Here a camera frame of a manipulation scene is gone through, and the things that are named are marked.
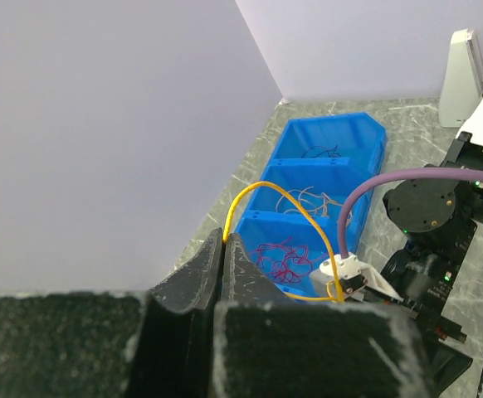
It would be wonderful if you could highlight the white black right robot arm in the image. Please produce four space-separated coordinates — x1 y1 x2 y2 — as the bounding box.
369 98 483 393

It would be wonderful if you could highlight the red wire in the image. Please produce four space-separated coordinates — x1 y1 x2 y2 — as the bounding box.
245 236 329 285

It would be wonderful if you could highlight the white grey stand device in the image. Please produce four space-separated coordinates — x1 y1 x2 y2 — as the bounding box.
438 29 483 128

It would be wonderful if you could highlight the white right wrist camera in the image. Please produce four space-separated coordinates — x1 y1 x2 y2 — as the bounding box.
310 255 403 302

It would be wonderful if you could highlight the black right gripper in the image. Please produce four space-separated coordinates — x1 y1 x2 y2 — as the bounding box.
361 244 475 395

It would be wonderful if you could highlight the blue three-compartment plastic bin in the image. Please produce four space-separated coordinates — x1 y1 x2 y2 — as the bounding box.
234 113 387 297

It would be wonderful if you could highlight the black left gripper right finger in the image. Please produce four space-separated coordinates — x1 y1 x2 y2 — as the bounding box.
212 234 432 397

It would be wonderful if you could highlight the purple wire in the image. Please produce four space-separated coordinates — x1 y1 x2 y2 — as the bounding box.
300 144 342 161

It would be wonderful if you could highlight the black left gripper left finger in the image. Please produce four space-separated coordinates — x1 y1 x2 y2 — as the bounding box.
0 229 224 397

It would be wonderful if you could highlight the yellow wire loop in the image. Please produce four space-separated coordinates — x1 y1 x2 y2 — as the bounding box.
222 181 344 304

